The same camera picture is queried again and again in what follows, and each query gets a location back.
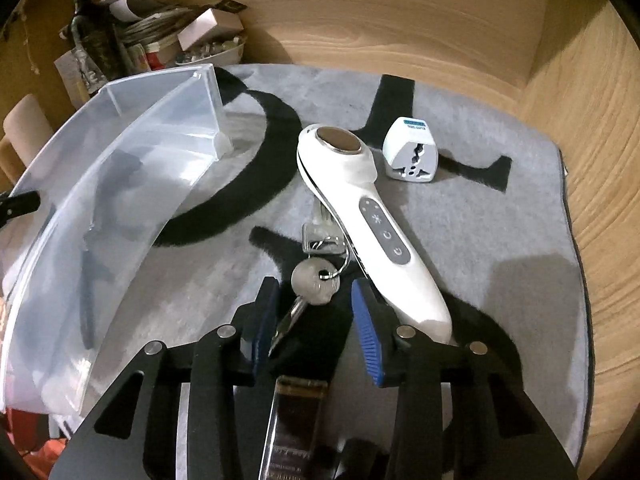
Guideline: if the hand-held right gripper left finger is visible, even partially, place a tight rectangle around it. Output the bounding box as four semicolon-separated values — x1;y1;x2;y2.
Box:
50;276;281;480

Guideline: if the dark glass bottle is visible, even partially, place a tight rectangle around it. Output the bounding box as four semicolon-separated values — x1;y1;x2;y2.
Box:
67;0;127;92

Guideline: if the white tray of small bottles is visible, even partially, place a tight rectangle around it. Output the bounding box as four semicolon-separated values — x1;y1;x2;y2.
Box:
172;35;247;67

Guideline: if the clear rectangular bottle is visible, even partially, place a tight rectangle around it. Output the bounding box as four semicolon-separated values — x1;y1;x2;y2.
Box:
259;375;328;480

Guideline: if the pile of papers and cables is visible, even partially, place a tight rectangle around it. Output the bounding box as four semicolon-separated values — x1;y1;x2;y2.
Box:
106;0;211;43

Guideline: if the silver key bunch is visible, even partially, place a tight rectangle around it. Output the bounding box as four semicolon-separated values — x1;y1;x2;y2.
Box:
268;199;351;358

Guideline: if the red can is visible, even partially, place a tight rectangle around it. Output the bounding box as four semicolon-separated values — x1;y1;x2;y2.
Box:
142;44;167;72

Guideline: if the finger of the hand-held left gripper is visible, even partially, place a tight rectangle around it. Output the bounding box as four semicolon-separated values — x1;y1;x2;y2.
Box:
0;192;41;227

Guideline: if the white travel plug adapter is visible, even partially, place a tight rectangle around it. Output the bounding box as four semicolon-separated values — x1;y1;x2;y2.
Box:
382;116;432;183

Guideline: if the clear plastic storage container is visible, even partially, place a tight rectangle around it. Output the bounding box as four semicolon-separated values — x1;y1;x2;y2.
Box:
0;62;233;417

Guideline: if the white cardboard box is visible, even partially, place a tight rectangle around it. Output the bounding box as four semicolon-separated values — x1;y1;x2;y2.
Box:
177;8;244;49

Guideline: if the grey mat with black pattern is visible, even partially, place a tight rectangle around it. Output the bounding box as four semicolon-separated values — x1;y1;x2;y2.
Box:
92;62;597;480

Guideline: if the white handheld massager device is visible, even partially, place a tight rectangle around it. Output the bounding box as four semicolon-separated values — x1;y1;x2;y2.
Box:
296;123;453;345

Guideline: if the red cloth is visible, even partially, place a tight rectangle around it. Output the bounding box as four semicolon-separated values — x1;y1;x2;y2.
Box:
7;407;73;466

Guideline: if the beige roll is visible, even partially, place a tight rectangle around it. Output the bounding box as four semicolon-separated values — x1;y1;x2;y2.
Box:
2;94;53;173

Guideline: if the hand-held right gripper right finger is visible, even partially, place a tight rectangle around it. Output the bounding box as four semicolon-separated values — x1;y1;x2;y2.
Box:
351;279;582;480

